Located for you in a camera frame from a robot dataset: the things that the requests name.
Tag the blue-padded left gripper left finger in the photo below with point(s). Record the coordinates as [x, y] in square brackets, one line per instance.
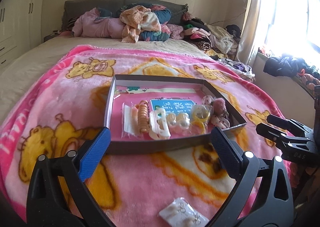
[57, 195]

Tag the small clear plastic bag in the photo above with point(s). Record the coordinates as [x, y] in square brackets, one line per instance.
[129, 121]

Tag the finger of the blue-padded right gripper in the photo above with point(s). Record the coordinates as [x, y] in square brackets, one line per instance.
[282, 122]

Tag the polka-dot pink scrunchie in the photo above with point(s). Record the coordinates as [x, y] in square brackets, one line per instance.
[219, 117]

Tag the pile of mixed clothes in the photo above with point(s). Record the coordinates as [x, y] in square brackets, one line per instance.
[214, 41]

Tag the dark clothes on windowsill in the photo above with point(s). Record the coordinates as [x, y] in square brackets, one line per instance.
[295, 68]

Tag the cream built-in wardrobe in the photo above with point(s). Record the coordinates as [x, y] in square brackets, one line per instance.
[20, 28]

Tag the pink bear-print fleece blanket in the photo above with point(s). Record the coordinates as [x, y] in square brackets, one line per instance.
[65, 107]

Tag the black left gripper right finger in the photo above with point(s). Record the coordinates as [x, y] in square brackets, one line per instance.
[262, 194]

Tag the bag of clothes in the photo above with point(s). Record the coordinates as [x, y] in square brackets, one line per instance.
[242, 70]

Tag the cream curtain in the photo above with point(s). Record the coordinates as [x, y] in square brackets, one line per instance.
[246, 53]

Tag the pink quilt bundle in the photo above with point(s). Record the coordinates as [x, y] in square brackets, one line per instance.
[92, 25]

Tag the white hair claw clip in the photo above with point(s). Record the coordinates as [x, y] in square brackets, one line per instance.
[159, 129]

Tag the orange floral cloth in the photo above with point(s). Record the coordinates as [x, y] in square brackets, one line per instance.
[137, 20]

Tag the bag of yellow bangles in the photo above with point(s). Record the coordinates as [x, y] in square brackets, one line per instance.
[199, 118]

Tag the shallow dark cardboard box tray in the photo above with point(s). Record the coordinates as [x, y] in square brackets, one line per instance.
[236, 120]

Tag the orange spiral hair comb clip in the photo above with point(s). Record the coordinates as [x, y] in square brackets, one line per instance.
[141, 114]

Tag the beige bed sheet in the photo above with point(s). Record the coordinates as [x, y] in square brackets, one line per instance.
[19, 75]

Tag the dark grey headboard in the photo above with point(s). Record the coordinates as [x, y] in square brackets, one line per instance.
[73, 9]

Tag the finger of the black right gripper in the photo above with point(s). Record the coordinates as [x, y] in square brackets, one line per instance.
[277, 135]

